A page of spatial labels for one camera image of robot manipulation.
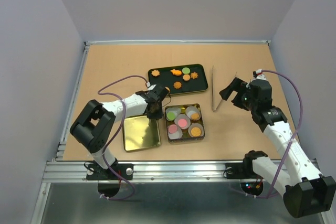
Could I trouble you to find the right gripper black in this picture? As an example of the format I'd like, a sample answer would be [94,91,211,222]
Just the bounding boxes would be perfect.
[219,77,257,111]

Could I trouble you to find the green round cookie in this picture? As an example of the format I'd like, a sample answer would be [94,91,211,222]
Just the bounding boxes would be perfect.
[166,111,176,121]

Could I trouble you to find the gold tin lid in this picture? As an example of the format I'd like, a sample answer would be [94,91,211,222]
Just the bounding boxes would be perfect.
[123,115,161,152]

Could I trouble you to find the pink round cookie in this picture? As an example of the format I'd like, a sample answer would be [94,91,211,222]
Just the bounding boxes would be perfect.
[177,119,187,128]

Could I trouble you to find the metal tongs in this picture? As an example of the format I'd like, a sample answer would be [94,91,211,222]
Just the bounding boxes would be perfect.
[211,65,223,113]

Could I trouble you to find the orange round cookie packed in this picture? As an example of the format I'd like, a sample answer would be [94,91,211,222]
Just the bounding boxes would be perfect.
[191,113,200,121]

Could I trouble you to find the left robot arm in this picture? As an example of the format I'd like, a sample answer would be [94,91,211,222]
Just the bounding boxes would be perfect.
[70,84,169,179]

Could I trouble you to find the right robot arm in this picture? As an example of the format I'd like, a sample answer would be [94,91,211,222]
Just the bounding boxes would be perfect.
[219,78,335,218]

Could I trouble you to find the white paper cup top-left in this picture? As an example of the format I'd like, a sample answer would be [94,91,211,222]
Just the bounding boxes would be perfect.
[165,107,181,122]

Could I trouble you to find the white paper cup centre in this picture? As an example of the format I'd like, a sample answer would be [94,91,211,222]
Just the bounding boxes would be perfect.
[174,114,191,130]

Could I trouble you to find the white paper cup bottom-left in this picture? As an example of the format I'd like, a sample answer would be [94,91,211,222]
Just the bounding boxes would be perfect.
[167,124,183,140]

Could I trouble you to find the gold cookie tin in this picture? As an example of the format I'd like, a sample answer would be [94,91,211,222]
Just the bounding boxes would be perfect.
[164,103,205,144]

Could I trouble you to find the orange swirl cookie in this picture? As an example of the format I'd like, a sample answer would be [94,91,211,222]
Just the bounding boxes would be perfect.
[173,82,182,89]

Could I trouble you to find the white paper cup top-right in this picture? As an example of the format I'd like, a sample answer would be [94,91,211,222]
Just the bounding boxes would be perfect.
[185,106,201,121]

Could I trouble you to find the white paper cup bottom-right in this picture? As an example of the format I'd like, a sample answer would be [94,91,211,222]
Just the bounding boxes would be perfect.
[188,123,204,138]

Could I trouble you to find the orange flower cookie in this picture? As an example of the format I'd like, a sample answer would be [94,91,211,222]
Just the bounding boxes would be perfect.
[151,69,160,77]

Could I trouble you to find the black cookie tray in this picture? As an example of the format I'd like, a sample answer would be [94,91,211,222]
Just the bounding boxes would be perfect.
[148,64,208,95]

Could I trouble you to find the orange star cookie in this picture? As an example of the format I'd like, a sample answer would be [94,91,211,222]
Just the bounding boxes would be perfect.
[190,72,198,80]

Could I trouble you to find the orange bear cookie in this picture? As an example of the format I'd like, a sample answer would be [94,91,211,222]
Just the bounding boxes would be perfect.
[171,69,182,76]

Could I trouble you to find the green cookie lower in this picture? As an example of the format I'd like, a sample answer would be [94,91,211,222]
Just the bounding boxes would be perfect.
[182,67,191,74]

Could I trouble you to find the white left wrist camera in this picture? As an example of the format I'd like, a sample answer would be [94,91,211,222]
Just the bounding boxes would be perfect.
[145,82,156,91]

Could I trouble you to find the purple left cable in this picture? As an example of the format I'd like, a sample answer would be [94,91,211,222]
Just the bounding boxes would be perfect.
[97,75,149,200]

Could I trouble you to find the purple cable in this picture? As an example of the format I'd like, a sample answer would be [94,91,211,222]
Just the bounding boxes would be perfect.
[246,69,305,199]
[97,75,149,200]

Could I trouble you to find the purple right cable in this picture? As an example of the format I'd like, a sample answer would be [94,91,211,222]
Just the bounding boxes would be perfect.
[246,69,305,199]

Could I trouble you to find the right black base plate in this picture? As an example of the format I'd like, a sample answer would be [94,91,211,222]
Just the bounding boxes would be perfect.
[224,162,259,179]

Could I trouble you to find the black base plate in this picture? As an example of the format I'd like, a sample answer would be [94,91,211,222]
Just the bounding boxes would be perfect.
[84,162,134,180]
[224,162,259,179]

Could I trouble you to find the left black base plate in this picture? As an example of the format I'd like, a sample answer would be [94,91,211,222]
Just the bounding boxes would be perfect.
[84,162,134,180]

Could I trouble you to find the aluminium front rail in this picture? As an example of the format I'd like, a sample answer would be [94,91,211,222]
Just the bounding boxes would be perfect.
[42,160,228,184]

